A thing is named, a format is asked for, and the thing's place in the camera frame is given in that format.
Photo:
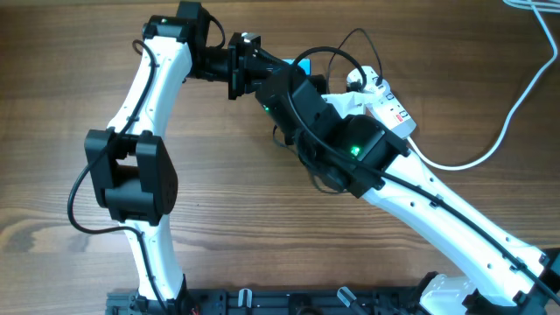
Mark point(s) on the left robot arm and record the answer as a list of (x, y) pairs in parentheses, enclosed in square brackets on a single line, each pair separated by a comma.
[(132, 173)]

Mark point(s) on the teal Galaxy smartphone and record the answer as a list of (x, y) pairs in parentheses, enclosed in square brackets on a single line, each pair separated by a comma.
[(304, 64)]

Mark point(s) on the white power strip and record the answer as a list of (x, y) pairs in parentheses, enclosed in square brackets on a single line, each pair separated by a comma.
[(381, 102)]

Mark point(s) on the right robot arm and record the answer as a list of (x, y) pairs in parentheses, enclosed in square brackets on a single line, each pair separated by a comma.
[(354, 143)]

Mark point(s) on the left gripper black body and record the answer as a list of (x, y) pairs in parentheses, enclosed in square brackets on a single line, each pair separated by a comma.
[(236, 73)]

